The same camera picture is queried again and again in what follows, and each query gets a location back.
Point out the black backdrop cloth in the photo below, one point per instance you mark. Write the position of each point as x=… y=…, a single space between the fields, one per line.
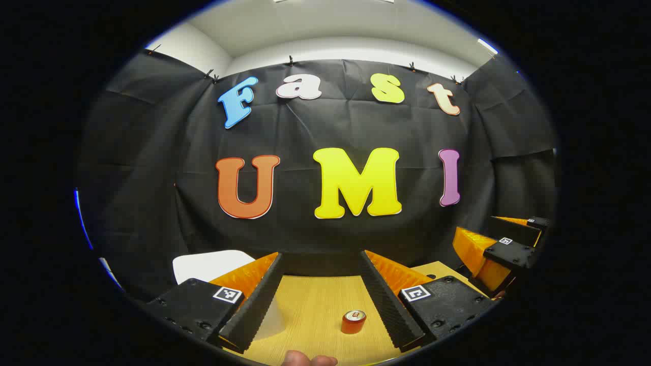
x=305 y=127

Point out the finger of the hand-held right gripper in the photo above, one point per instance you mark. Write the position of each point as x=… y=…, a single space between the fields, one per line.
x=519 y=229
x=511 y=254

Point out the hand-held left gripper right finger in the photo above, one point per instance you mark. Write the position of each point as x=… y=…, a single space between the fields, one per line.
x=386 y=305

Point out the white desktop garbage bin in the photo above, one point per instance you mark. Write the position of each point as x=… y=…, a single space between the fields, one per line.
x=203 y=264

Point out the wooden desktop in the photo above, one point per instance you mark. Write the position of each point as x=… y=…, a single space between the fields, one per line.
x=315 y=305

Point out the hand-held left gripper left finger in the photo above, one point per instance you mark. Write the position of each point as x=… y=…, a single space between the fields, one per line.
x=259 y=305

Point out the red pop can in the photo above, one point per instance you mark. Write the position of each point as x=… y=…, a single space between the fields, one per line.
x=353 y=323

